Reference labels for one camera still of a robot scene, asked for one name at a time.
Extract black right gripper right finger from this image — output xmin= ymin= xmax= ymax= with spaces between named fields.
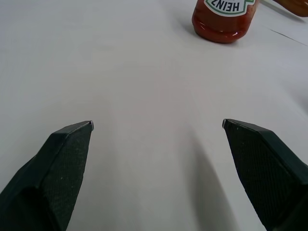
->
xmin=222 ymin=118 xmax=308 ymax=231

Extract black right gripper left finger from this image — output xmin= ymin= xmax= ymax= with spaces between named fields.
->
xmin=0 ymin=120 xmax=95 ymax=231

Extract red Heinz ketchup bottle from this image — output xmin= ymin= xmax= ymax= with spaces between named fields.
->
xmin=192 ymin=0 xmax=260 ymax=44

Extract orange-brown object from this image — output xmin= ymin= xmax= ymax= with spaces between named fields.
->
xmin=272 ymin=0 xmax=308 ymax=18

